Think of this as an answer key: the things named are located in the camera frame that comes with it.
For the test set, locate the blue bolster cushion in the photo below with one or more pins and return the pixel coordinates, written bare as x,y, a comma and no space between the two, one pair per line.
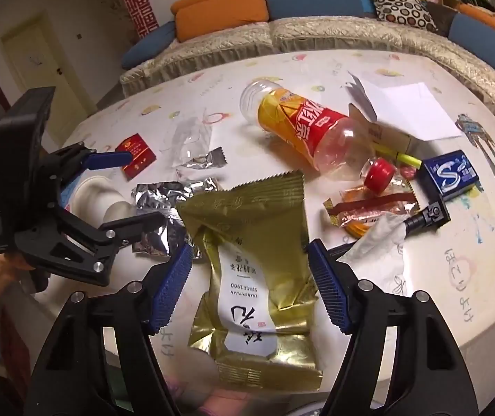
147,50

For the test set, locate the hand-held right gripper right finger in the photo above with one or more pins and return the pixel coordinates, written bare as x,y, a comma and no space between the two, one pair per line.
329,286

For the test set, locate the clear silver-edged wrapper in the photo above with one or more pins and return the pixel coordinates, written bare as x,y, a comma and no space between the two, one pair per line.
204,158

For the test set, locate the red bottle cap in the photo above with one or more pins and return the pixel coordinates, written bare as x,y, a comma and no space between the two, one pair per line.
379,175

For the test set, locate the small red box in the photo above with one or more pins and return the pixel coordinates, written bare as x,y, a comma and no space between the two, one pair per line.
141,158

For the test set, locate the clear wrapper with brown stripe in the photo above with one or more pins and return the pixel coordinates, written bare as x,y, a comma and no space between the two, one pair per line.
377,208

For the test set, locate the yellow-green pen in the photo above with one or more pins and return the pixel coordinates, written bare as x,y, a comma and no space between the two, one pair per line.
403,156

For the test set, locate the white paper sheet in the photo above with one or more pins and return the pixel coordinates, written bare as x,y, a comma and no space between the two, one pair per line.
420,108

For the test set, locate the blue gum box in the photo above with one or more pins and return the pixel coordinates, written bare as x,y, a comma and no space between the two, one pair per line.
446,173

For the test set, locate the blue corner cushion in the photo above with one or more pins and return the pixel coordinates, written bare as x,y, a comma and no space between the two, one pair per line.
485,34

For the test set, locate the plastic bottle yellow red label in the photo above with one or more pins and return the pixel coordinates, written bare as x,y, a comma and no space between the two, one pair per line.
299,121

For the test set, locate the white paper cup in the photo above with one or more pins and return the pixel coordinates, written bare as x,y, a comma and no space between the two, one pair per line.
95,195

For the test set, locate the gold tea packet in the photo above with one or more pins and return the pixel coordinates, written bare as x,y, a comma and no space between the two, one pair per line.
251,225

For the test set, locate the blue back cushion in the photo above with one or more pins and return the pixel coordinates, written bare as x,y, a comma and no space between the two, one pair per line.
312,2

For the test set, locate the orange corner cushion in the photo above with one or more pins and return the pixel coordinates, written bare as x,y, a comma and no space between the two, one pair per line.
472,8

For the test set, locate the white tissue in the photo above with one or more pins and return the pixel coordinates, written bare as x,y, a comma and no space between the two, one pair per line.
377,247

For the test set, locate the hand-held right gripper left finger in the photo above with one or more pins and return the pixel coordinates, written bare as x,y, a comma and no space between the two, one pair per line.
173,281

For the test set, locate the brown cardboard box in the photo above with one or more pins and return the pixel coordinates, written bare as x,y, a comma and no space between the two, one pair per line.
388,134

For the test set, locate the sofa with beige quilted cover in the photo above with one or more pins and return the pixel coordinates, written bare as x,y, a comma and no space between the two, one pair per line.
316,32

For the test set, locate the dark brown pillow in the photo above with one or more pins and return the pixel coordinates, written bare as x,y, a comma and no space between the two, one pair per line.
440,17

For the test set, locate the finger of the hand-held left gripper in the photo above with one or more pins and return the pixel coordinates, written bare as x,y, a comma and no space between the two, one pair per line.
108,159
134,223

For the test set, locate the red paper-cut wall decoration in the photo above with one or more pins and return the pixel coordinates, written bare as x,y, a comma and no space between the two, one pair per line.
137,0

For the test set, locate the pale yellow door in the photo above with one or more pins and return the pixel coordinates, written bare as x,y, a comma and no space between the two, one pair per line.
44,69

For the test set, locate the orange back cushion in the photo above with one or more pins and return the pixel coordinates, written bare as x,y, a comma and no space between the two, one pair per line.
221,21

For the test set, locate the crumpled silver foil wrapper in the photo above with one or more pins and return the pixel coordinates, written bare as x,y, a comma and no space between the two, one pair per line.
160,199

